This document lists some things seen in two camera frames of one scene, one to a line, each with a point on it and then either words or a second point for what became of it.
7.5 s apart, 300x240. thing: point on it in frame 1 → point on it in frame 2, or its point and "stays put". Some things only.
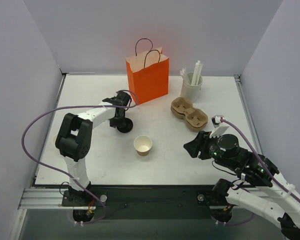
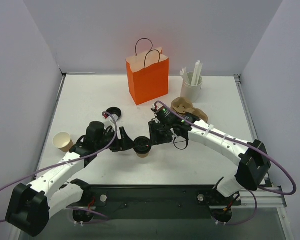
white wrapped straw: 198,68 stays put
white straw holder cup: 190,91 stays put
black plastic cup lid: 126,126 → 142,144
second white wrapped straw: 183,72 stays put
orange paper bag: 148,73 stays put
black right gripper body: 202,145 → 154,132
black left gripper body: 117,121 → 121,141
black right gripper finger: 195,146 → 154,132
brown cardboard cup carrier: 182,108 stays put
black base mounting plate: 147,201 stays put
